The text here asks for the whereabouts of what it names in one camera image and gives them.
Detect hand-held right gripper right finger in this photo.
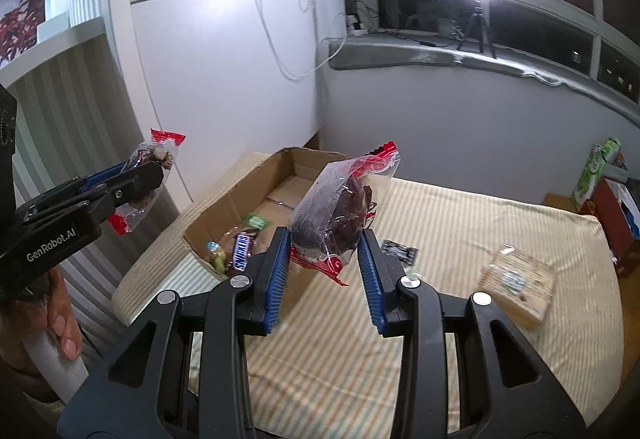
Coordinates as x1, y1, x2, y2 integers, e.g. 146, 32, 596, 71
357, 229, 588, 439

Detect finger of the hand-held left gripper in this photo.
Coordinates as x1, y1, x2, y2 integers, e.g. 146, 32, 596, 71
97, 162, 166, 222
80, 161, 139, 193

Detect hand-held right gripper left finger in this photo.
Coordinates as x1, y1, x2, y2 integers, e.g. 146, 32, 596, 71
57, 226, 293, 439

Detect brown chocolate bar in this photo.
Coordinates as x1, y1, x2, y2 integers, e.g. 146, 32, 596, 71
227, 231, 256, 275

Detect small clear red-edged snack bag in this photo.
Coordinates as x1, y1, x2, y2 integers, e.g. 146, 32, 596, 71
107, 129, 187, 236

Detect round green candy pack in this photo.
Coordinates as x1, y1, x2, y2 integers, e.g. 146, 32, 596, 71
205, 241, 229, 275

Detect cardboard box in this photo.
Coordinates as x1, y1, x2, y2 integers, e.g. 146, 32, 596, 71
182, 146, 351, 317

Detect large clear red-edged snack bag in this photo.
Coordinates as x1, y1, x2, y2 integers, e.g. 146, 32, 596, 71
289, 142, 402, 288

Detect person's left hand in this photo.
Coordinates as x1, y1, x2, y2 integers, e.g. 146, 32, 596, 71
45, 266, 84, 361

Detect striped beige blanket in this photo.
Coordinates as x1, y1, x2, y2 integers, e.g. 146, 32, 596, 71
110, 152, 627, 432

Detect large clear-wrapped biscuit pack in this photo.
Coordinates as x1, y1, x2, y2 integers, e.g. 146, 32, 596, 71
477, 243, 559, 333

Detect green shopping bag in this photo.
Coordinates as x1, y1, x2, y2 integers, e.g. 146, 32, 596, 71
572, 136, 624, 215

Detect red storage box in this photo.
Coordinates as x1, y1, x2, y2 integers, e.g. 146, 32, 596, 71
582, 176, 640, 278

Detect black tripod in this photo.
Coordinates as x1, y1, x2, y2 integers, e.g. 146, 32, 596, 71
457, 0, 499, 60

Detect white-framed window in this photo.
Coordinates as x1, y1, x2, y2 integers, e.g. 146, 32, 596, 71
340, 0, 640, 96

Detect black cables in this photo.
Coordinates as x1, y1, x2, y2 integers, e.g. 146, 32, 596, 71
359, 2, 462, 49

